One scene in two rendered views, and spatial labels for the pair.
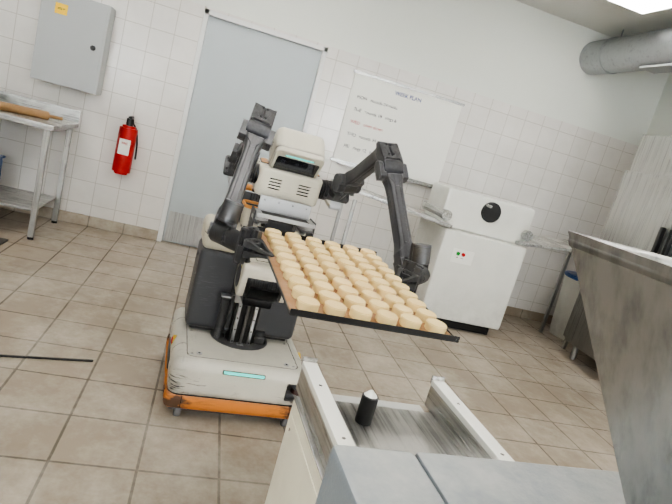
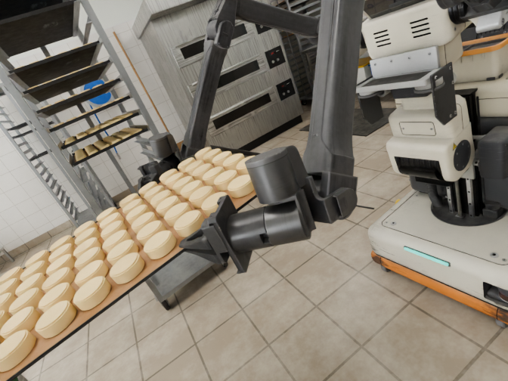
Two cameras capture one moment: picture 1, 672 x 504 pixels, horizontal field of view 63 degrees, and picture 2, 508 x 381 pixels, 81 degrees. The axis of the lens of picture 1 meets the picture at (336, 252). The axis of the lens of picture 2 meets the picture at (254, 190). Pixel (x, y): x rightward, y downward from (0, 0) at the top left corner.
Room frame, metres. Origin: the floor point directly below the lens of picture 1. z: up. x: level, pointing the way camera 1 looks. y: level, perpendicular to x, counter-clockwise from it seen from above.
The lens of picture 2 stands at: (1.62, -0.62, 1.22)
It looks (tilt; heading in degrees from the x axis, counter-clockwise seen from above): 24 degrees down; 86
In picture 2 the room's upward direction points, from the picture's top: 23 degrees counter-clockwise
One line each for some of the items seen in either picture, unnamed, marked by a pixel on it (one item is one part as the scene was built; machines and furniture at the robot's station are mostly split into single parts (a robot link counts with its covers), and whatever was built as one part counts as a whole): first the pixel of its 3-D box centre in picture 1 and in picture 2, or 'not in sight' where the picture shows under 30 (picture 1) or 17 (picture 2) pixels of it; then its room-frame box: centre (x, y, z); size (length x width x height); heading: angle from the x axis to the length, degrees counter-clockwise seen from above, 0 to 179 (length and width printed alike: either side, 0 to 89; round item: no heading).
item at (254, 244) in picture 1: (258, 254); (150, 190); (1.42, 0.20, 0.98); 0.09 x 0.07 x 0.07; 63
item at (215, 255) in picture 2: (404, 277); (203, 234); (1.55, -0.21, 1.00); 0.09 x 0.07 x 0.07; 154
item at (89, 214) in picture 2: not in sight; (57, 158); (-0.13, 3.36, 0.93); 0.64 x 0.51 x 1.78; 108
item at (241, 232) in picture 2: (411, 277); (248, 230); (1.62, -0.24, 0.99); 0.07 x 0.07 x 0.10; 64
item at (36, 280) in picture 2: (354, 302); (32, 286); (1.20, -0.07, 0.99); 0.05 x 0.05 x 0.02
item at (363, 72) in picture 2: not in sight; (366, 70); (3.97, 3.35, 0.36); 0.46 x 0.38 x 0.26; 15
